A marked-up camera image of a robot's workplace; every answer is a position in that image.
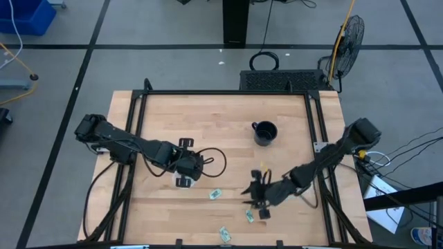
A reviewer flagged black upright post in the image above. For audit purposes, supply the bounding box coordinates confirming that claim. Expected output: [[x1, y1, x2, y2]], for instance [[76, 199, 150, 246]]
[[222, 0, 250, 48]]

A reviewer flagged black aluminium table frame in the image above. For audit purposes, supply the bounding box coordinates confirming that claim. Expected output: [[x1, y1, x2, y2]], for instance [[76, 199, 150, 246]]
[[78, 78, 373, 249]]

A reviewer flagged black left gripper cable loop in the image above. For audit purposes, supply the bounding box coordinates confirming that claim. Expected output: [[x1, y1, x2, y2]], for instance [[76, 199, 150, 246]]
[[195, 147, 228, 178]]

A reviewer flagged black metal beam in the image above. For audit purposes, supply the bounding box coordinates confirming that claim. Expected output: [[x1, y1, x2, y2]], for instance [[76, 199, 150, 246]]
[[363, 181, 443, 212]]

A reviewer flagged grey stand base bar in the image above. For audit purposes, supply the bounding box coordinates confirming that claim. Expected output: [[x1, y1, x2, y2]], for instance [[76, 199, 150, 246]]
[[0, 80, 30, 91]]

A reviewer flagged yellow floor cable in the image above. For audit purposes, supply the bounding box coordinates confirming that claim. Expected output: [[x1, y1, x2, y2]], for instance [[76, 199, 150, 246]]
[[0, 42, 39, 105]]

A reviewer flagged white looped cable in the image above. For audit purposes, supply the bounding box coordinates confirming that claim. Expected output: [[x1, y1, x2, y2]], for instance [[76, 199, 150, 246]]
[[365, 150, 391, 168]]

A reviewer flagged black floor fan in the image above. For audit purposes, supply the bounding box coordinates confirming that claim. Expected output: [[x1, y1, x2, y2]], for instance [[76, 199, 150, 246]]
[[317, 15, 365, 93]]

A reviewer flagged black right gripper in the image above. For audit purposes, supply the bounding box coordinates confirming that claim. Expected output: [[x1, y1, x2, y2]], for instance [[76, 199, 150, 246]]
[[241, 169, 291, 221]]

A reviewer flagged white floor cable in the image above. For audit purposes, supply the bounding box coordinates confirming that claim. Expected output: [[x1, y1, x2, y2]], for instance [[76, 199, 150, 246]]
[[0, 0, 24, 70]]

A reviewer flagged black coiled cable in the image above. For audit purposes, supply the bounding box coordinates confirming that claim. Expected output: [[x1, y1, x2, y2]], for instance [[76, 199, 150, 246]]
[[248, 0, 280, 72]]

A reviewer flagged thin black floor cable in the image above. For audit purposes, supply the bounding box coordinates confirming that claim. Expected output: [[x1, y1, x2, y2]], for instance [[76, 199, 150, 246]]
[[396, 127, 443, 150], [379, 137, 443, 178]]

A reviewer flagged black perforated computer case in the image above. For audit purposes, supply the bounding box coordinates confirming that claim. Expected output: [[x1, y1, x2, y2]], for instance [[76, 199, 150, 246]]
[[239, 69, 330, 93]]

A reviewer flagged dark blue mug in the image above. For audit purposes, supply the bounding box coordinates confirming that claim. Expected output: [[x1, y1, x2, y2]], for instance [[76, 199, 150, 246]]
[[251, 120, 278, 147]]

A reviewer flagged black object at floor edge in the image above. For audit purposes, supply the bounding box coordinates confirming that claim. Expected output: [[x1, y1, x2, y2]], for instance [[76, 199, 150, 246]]
[[0, 107, 14, 126]]

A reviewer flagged yellow cable by fan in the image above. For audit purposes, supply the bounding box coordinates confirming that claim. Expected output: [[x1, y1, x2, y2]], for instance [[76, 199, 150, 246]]
[[327, 0, 356, 82]]

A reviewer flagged black right arm cable loop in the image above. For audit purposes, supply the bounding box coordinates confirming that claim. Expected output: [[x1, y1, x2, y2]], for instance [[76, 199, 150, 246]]
[[299, 188, 320, 210]]

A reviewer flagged black left arm base cable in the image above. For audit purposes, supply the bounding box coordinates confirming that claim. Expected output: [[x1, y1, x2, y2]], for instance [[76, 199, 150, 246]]
[[82, 160, 117, 239]]

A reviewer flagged white paper booklet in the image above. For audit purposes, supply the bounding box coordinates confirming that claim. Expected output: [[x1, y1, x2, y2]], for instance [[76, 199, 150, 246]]
[[363, 174, 406, 234]]

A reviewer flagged blue white shoe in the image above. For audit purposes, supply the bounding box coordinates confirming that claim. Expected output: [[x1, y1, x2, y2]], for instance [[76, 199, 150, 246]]
[[410, 226, 433, 247]]

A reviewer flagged blue plastic crate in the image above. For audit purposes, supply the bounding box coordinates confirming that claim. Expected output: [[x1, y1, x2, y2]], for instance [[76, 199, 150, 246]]
[[0, 0, 57, 36]]

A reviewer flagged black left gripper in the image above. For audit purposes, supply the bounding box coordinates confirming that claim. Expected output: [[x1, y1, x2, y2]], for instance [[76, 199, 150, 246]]
[[174, 137, 205, 190]]

